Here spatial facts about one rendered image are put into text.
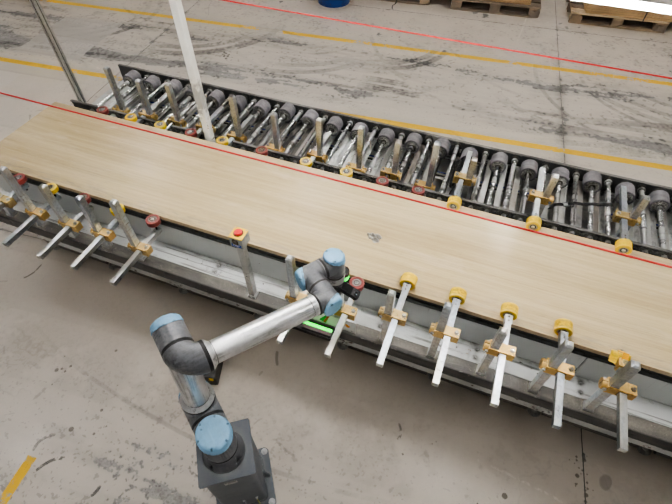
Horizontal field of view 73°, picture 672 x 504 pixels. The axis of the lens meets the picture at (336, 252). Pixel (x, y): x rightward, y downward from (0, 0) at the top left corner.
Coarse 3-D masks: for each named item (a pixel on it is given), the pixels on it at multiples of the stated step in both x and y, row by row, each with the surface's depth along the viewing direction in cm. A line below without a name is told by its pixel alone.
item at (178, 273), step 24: (0, 216) 294; (24, 216) 293; (72, 240) 281; (144, 264) 269; (168, 264) 269; (216, 288) 258; (240, 288) 258; (360, 336) 239; (408, 360) 237; (432, 360) 230; (456, 360) 230; (480, 384) 228; (504, 384) 222; (528, 384) 222; (552, 408) 220; (576, 408) 215; (600, 408) 215; (648, 432) 208
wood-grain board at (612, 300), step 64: (64, 128) 320; (128, 128) 320; (128, 192) 279; (192, 192) 279; (256, 192) 279; (320, 192) 279; (320, 256) 247; (384, 256) 247; (448, 256) 247; (512, 256) 247; (576, 256) 247; (640, 256) 247; (576, 320) 222; (640, 320) 222
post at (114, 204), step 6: (114, 204) 235; (114, 210) 239; (120, 210) 240; (120, 216) 242; (120, 222) 246; (126, 222) 247; (126, 228) 249; (126, 234) 254; (132, 234) 255; (132, 240) 256; (138, 240) 261
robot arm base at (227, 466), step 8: (240, 440) 210; (240, 448) 207; (232, 456) 202; (240, 456) 207; (208, 464) 204; (216, 464) 201; (224, 464) 202; (232, 464) 204; (216, 472) 205; (224, 472) 205
